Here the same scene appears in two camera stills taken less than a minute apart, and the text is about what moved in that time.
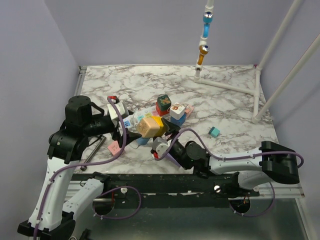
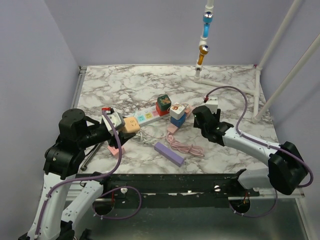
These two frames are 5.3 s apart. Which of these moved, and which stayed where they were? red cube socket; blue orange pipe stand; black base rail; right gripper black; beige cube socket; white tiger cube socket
Moved: beige cube socket; right gripper black
Stayed: white tiger cube socket; red cube socket; black base rail; blue orange pipe stand
